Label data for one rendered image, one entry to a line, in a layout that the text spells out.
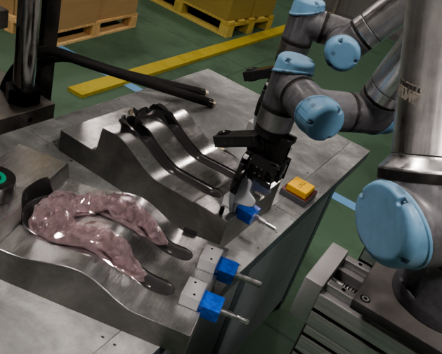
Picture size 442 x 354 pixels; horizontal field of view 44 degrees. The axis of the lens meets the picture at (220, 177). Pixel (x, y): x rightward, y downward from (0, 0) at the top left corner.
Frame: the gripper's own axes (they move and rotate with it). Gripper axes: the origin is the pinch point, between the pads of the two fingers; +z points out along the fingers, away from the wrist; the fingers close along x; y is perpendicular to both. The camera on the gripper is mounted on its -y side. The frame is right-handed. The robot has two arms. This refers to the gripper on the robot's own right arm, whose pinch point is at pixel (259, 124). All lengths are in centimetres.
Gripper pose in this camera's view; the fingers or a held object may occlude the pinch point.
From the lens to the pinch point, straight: 146.6
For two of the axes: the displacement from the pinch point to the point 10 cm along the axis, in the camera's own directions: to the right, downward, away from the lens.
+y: 8.1, 4.7, -3.5
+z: -2.5, 8.2, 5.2
